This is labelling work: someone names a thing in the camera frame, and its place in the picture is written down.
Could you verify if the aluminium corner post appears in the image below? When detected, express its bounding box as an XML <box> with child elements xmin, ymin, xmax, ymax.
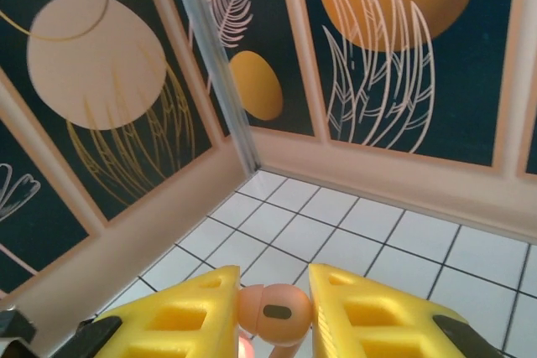
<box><xmin>166</xmin><ymin>0</ymin><xmax>262</xmax><ymax>175</ymax></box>

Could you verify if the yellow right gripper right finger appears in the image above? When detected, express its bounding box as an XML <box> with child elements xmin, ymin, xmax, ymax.
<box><xmin>308</xmin><ymin>262</ymin><xmax>503</xmax><ymax>358</ymax></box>

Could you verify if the coral square charging case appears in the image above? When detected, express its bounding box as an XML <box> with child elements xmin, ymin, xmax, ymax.
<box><xmin>237</xmin><ymin>331</ymin><xmax>254</xmax><ymax>358</ymax></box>

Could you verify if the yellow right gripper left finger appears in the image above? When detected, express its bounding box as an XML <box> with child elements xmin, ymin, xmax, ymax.
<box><xmin>73</xmin><ymin>264</ymin><xmax>242</xmax><ymax>358</ymax></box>

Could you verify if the coral wireless earbud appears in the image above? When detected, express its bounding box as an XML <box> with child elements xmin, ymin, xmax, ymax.
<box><xmin>237</xmin><ymin>283</ymin><xmax>315</xmax><ymax>358</ymax></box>

